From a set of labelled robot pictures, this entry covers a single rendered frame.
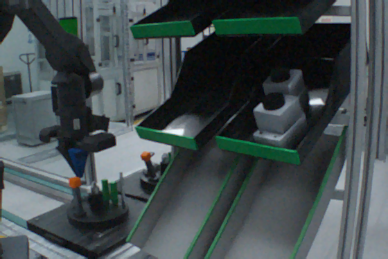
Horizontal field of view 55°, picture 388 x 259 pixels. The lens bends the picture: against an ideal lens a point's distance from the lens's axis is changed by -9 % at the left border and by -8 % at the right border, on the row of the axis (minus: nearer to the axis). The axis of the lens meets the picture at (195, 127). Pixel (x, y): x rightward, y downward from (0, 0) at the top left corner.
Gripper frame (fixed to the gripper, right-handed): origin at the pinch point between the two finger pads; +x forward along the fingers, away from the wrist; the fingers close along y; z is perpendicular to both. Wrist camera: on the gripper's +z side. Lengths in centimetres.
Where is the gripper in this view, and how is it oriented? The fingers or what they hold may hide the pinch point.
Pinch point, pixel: (77, 162)
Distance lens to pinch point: 84.8
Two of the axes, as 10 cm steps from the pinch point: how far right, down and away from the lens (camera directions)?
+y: -8.4, -1.0, 5.4
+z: 5.5, -2.1, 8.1
